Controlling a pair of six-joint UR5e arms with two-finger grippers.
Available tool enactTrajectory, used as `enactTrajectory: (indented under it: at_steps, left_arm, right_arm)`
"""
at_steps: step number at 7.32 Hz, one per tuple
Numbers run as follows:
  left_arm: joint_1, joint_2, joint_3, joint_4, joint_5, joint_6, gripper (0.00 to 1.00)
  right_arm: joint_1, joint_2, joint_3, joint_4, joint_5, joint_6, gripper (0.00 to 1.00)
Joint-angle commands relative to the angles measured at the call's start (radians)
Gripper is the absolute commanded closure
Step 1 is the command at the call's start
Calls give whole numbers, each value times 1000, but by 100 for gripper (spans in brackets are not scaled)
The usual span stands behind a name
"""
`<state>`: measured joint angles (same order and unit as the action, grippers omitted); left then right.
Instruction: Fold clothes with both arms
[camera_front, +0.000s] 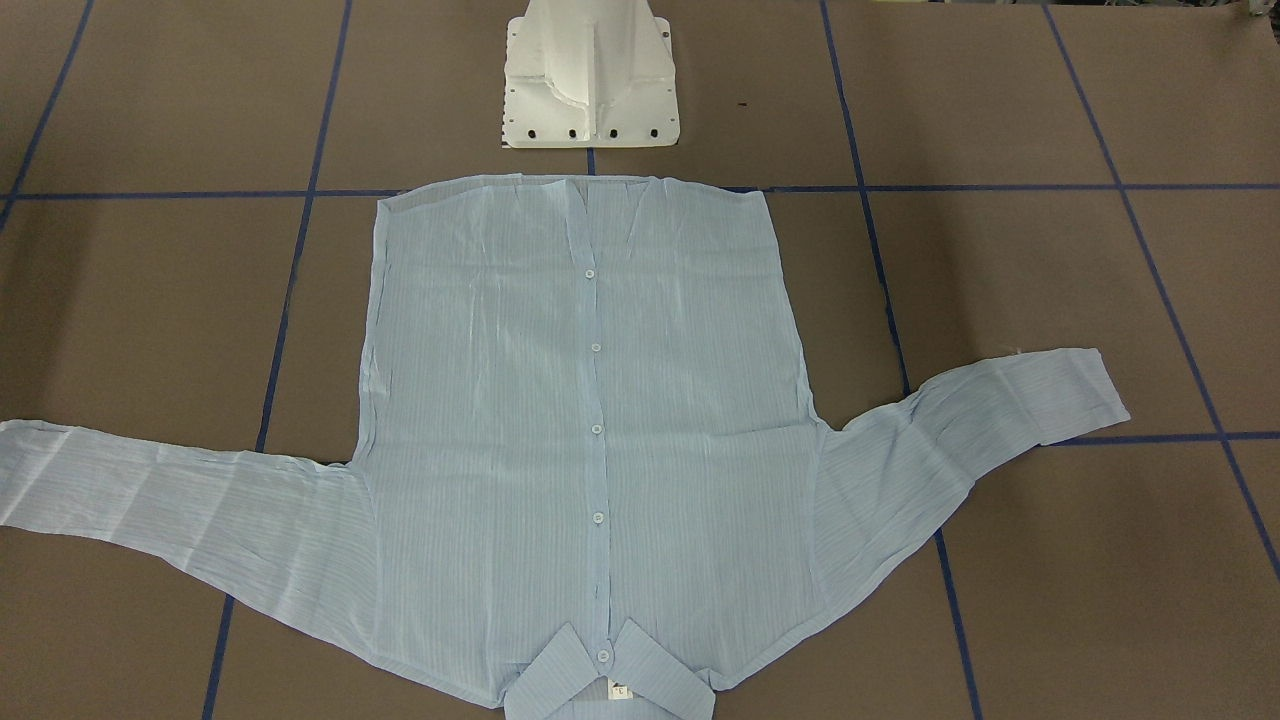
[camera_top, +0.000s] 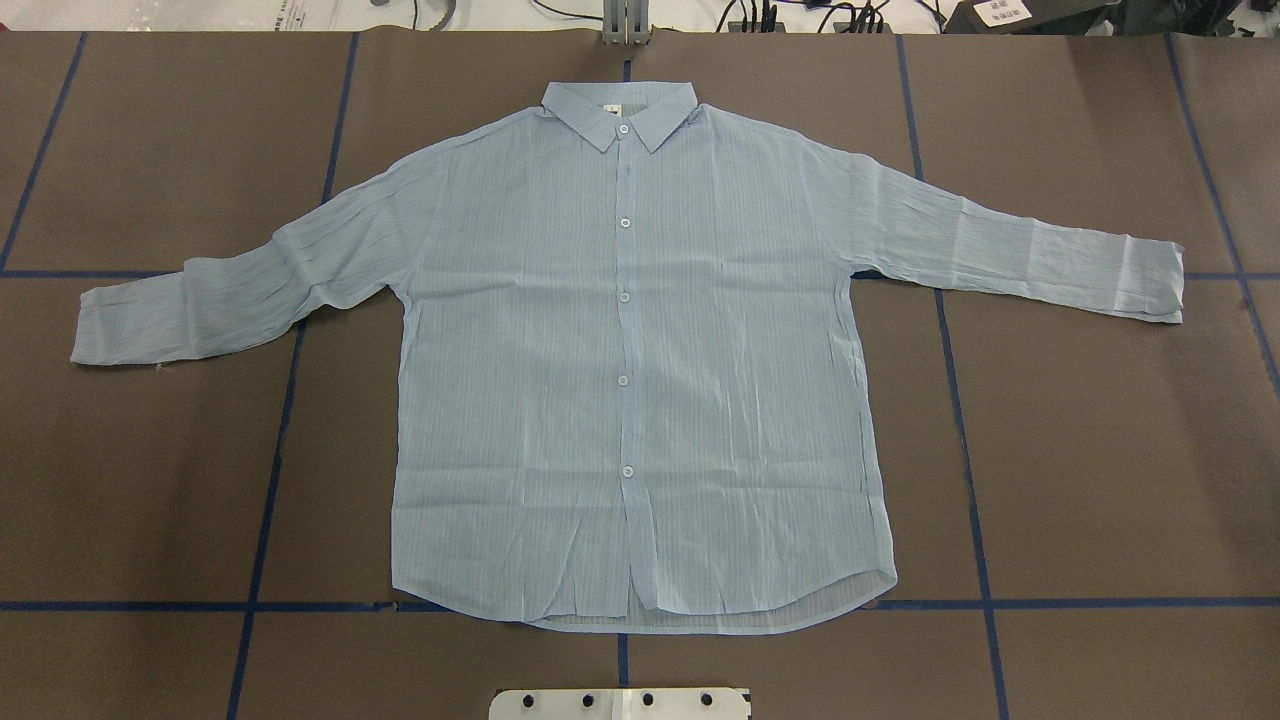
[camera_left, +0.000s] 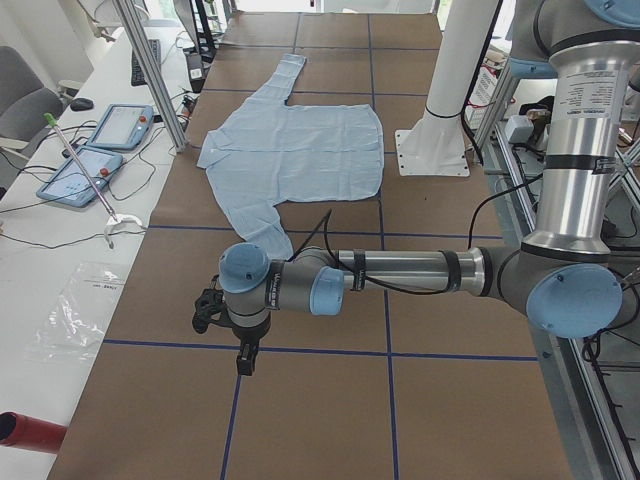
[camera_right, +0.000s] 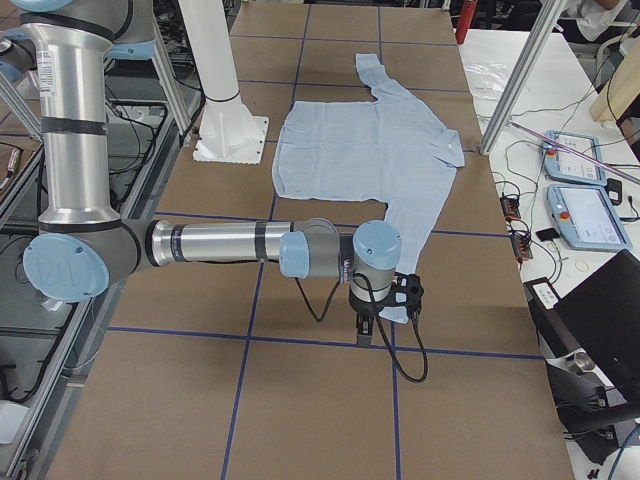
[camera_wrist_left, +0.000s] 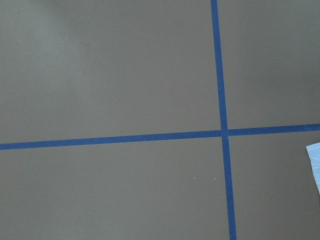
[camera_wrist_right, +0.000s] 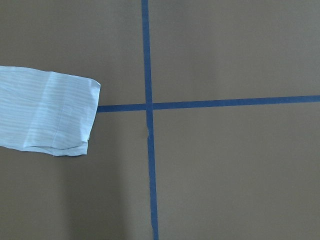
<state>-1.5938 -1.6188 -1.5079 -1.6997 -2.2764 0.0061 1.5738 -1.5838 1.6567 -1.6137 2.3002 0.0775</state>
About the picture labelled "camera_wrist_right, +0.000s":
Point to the light blue button shirt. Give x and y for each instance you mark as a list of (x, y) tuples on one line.
[(46, 111)]

